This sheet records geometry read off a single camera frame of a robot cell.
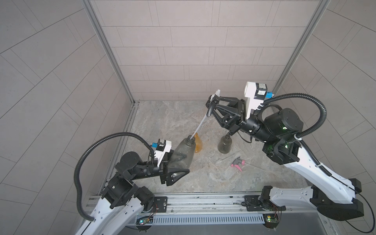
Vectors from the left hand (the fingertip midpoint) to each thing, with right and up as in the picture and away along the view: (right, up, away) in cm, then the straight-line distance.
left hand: (187, 167), depth 53 cm
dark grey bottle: (+20, +2, +30) cm, 36 cm away
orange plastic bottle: (+5, -1, +39) cm, 39 cm away
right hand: (+7, +22, -14) cm, 27 cm away
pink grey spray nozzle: (+27, -10, +32) cm, 43 cm away
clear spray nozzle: (+17, -8, +32) cm, 37 cm away
